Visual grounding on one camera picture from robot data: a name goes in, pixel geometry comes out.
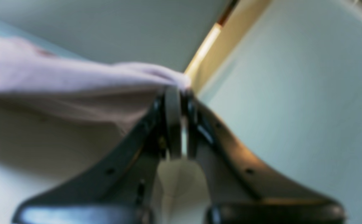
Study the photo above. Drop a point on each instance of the mauve t-shirt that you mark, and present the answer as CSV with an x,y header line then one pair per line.
x,y
80,90

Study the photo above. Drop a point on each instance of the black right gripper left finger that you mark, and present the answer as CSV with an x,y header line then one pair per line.
x,y
118,188

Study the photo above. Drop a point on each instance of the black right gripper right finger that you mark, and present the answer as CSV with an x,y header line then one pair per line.
x,y
243,189

